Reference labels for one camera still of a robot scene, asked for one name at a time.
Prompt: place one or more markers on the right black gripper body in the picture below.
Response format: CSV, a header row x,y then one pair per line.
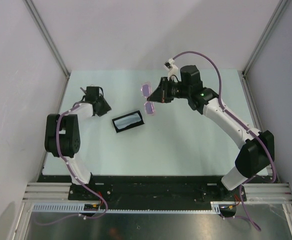
x,y
176,90

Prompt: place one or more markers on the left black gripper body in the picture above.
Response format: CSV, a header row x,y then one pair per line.
x,y
97,100

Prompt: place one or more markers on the right aluminium corner post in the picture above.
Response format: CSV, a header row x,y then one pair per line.
x,y
266,34

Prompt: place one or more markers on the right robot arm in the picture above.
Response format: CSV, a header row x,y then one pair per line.
x,y
256,148

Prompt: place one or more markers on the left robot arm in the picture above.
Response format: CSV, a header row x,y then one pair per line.
x,y
62,132

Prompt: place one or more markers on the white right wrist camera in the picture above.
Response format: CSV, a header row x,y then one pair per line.
x,y
172,69

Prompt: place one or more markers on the aluminium corner post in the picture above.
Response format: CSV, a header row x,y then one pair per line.
x,y
38,20
266,34

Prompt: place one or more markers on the black glasses case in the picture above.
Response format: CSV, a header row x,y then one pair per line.
x,y
131,126

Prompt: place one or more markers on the left aluminium corner post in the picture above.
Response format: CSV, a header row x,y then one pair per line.
x,y
38,20

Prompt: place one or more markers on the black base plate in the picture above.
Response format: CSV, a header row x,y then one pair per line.
x,y
148,193

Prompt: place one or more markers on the light blue cleaning cloth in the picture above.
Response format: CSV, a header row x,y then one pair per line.
x,y
126,121

